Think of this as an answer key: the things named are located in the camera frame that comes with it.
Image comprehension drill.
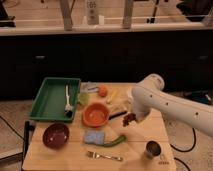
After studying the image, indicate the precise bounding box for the dark red grape bunch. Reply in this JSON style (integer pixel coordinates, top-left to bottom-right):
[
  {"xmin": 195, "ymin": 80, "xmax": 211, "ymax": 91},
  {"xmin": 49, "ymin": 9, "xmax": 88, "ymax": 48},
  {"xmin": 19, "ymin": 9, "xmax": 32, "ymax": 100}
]
[{"xmin": 123, "ymin": 113, "xmax": 136, "ymax": 127}]

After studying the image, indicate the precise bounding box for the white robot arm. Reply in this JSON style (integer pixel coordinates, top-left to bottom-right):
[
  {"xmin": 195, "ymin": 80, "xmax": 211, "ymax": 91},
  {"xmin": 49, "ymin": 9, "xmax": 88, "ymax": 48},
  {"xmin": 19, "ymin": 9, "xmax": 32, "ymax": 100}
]
[{"xmin": 131, "ymin": 74, "xmax": 213, "ymax": 137}]

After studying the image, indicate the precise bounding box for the orange bowl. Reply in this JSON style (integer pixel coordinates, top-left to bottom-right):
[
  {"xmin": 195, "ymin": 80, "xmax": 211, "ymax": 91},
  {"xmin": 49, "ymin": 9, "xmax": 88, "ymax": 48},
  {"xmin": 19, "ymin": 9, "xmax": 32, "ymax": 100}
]
[{"xmin": 82, "ymin": 103, "xmax": 110, "ymax": 127}]

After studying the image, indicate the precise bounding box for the purple bowl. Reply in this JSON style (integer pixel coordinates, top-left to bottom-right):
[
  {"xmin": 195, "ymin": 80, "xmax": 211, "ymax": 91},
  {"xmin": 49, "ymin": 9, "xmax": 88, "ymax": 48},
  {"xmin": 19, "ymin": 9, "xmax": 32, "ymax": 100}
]
[{"xmin": 42, "ymin": 123, "xmax": 70, "ymax": 149}]

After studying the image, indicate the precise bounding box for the white paper cup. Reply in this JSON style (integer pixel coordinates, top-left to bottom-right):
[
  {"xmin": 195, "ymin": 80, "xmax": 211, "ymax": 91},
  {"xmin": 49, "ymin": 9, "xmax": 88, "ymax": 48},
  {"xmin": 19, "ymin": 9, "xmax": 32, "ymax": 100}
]
[{"xmin": 126, "ymin": 88, "xmax": 133, "ymax": 104}]

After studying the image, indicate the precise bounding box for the green chili pepper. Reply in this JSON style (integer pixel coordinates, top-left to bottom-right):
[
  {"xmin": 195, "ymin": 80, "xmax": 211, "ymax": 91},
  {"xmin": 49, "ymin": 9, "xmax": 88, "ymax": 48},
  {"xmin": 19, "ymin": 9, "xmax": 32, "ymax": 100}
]
[{"xmin": 100, "ymin": 135, "xmax": 127, "ymax": 148}]

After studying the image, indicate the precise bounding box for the yellow banana toy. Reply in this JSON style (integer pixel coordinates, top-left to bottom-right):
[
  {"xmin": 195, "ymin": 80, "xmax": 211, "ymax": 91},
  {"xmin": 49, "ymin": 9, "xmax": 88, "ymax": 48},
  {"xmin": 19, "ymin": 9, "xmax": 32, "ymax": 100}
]
[{"xmin": 106, "ymin": 90, "xmax": 117, "ymax": 104}]

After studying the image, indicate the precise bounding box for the metal cup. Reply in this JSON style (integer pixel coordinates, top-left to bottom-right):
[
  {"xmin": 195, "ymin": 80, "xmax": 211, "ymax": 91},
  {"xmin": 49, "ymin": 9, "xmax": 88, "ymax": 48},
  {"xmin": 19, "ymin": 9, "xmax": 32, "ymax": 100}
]
[{"xmin": 144, "ymin": 141, "xmax": 161, "ymax": 159}]

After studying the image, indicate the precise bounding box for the orange fruit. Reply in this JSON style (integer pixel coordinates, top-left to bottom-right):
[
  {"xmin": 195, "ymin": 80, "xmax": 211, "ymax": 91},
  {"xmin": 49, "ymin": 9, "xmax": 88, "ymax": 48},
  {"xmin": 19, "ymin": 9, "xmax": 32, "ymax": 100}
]
[{"xmin": 98, "ymin": 85, "xmax": 108, "ymax": 97}]

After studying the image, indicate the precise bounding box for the blue sponge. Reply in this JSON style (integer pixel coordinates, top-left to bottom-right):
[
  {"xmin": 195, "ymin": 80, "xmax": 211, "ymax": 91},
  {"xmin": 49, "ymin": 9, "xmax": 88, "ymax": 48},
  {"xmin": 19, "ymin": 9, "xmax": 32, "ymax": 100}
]
[{"xmin": 83, "ymin": 130, "xmax": 105, "ymax": 145}]

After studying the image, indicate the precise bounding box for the grey blue cloth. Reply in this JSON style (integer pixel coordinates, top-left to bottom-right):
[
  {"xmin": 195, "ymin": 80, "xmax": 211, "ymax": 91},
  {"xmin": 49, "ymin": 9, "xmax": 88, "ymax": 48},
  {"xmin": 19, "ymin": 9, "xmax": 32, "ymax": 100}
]
[{"xmin": 81, "ymin": 82, "xmax": 98, "ymax": 93}]

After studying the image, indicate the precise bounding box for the green lime wedge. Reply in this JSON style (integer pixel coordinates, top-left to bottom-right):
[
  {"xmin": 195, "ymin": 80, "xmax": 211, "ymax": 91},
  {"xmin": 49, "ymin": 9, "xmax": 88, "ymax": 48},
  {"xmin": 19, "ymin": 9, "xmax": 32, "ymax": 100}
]
[{"xmin": 78, "ymin": 92, "xmax": 89, "ymax": 106}]

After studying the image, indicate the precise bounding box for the silver fork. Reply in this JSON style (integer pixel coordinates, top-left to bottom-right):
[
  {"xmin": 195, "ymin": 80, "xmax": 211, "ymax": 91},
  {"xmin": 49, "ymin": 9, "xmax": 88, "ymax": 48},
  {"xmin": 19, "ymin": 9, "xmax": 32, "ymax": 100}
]
[{"xmin": 86, "ymin": 151, "xmax": 123, "ymax": 162}]

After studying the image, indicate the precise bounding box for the white dish brush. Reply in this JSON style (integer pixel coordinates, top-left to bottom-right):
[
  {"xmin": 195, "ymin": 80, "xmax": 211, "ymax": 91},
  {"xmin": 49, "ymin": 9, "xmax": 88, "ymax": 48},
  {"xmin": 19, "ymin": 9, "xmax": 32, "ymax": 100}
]
[{"xmin": 65, "ymin": 85, "xmax": 73, "ymax": 113}]

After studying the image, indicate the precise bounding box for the green plastic tray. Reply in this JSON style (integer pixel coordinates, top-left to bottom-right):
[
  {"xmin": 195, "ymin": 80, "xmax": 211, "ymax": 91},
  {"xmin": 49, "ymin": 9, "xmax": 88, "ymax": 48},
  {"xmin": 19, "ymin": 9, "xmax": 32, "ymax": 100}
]
[{"xmin": 29, "ymin": 77, "xmax": 81, "ymax": 122}]

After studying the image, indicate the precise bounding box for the white remote device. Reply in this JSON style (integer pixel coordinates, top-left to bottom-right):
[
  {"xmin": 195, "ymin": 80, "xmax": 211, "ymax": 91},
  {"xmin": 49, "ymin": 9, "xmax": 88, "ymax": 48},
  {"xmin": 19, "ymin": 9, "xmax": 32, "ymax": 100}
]
[{"xmin": 86, "ymin": 0, "xmax": 99, "ymax": 25}]

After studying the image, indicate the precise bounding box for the black handled brush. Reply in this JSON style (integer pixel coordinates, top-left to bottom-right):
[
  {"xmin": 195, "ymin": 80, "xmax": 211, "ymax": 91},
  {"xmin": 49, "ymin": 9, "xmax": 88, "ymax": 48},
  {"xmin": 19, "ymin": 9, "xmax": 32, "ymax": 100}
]
[{"xmin": 109, "ymin": 105, "xmax": 127, "ymax": 119}]

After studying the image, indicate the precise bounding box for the black cable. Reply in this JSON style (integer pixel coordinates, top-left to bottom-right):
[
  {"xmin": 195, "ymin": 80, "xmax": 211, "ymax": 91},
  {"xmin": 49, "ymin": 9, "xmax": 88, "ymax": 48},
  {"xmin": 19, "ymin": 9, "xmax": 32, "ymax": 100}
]
[{"xmin": 169, "ymin": 128, "xmax": 198, "ymax": 154}]

